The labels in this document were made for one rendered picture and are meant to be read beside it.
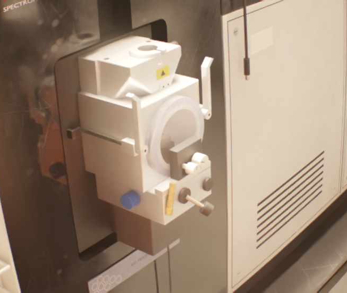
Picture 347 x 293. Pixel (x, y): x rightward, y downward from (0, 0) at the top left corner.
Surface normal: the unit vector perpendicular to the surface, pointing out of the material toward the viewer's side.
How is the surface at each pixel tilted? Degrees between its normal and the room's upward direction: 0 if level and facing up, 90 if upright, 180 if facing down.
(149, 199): 90
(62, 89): 90
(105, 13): 90
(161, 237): 90
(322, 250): 0
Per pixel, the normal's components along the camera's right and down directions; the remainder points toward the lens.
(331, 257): -0.06, -0.90
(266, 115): 0.77, 0.24
